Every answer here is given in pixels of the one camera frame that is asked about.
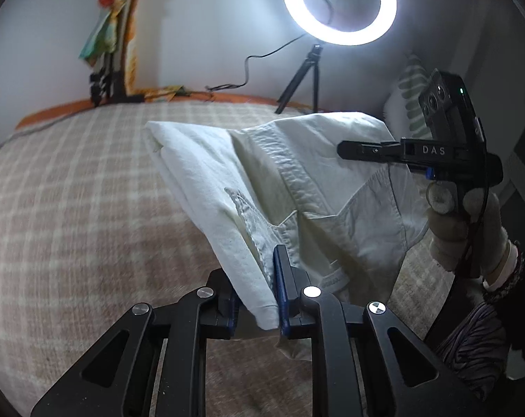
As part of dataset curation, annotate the ring light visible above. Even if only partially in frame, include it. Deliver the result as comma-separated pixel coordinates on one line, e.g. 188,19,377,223
282,0,398,46

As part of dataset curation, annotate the person's striped clothing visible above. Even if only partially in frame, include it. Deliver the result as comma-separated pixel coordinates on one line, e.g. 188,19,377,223
423,278,525,400

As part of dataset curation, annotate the person's right forearm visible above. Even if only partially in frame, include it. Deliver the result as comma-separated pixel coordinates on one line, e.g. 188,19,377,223
484,239,525,313

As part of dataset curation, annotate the person's right hand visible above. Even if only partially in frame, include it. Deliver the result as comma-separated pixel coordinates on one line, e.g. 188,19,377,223
425,189,513,279

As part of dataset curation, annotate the white shirt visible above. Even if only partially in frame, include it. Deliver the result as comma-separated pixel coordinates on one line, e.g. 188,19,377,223
143,112,430,359

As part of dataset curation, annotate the small black tripod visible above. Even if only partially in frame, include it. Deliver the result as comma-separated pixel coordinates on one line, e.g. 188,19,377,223
275,43,325,114

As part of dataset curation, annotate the checked blanket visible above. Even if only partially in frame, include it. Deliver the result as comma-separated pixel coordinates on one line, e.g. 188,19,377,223
0,98,463,417

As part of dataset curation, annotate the black power cable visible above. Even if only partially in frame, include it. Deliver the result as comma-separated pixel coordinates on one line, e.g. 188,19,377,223
0,30,319,150

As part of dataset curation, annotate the striped pillow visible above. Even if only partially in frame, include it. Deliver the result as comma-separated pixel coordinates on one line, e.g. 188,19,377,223
384,54,437,140

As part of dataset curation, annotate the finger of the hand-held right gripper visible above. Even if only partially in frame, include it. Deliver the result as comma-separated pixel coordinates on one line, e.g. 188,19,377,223
337,140,404,161

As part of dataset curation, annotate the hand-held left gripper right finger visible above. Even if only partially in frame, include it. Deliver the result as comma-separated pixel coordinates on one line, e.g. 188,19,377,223
273,244,484,417

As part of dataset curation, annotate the tripod with colourful cloth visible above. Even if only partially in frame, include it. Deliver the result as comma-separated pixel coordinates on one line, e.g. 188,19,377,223
79,0,189,101

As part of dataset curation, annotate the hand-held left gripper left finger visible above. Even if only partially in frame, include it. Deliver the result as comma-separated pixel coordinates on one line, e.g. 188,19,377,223
30,268,241,417

